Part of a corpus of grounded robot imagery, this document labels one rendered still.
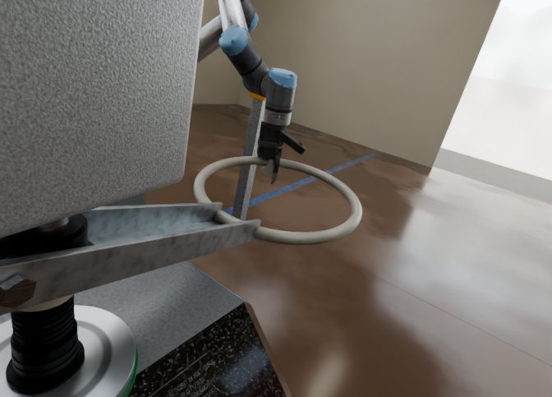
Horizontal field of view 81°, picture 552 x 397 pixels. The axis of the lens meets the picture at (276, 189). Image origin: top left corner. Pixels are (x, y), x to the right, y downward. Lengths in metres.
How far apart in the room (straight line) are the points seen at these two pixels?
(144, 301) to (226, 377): 0.20
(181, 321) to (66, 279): 0.28
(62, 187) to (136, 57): 0.11
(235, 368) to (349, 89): 6.74
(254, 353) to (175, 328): 0.16
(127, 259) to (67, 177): 0.19
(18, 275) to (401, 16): 6.95
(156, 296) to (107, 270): 0.26
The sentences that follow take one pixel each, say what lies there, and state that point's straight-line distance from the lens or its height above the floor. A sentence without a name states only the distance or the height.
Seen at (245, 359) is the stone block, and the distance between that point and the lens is 0.68.
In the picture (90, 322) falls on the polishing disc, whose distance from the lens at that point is 0.61.
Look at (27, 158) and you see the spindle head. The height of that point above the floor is 1.16.
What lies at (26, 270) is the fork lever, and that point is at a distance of 0.37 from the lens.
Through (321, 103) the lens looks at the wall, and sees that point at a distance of 7.38.
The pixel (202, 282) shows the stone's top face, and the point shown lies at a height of 0.81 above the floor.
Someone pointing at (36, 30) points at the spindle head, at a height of 1.24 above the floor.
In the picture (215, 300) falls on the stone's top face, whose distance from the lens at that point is 0.68.
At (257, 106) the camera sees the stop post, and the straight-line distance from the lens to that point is 2.16.
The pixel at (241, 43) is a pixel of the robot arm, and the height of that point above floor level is 1.28.
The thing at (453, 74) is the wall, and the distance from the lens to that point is 6.75.
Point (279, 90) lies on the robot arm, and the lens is 1.05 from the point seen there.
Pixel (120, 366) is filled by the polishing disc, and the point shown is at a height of 0.83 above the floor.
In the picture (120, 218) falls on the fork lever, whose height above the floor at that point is 0.98.
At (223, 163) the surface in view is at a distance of 1.06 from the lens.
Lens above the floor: 1.26
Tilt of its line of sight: 21 degrees down
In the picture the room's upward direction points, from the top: 13 degrees clockwise
